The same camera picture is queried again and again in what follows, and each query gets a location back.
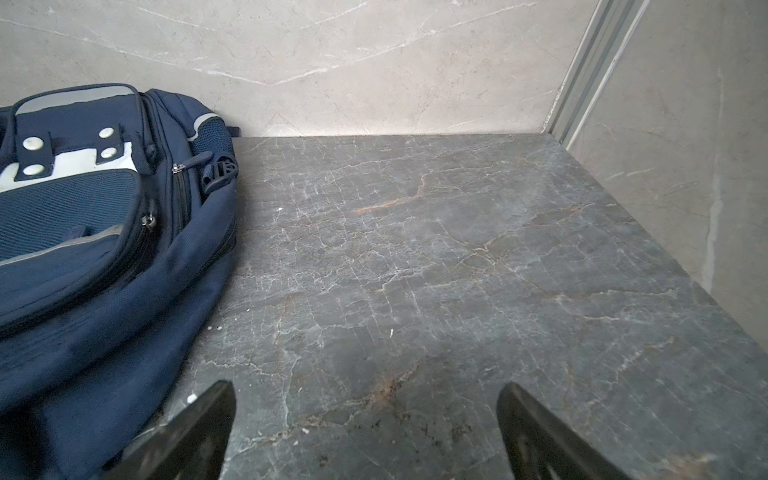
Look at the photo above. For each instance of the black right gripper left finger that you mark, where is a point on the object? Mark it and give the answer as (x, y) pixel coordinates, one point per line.
(191, 446)

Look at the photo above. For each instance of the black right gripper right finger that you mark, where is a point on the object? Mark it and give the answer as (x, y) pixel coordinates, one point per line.
(541, 446)

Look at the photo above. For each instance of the navy blue student backpack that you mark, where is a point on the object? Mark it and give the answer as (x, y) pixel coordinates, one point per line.
(118, 229)

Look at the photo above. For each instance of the aluminium frame corner post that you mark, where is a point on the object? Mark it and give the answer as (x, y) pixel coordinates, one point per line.
(607, 35)

